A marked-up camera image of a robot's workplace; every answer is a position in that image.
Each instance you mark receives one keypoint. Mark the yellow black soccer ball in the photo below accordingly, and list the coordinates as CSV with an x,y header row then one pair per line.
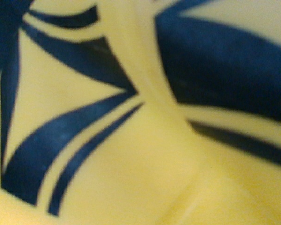
x,y
140,112

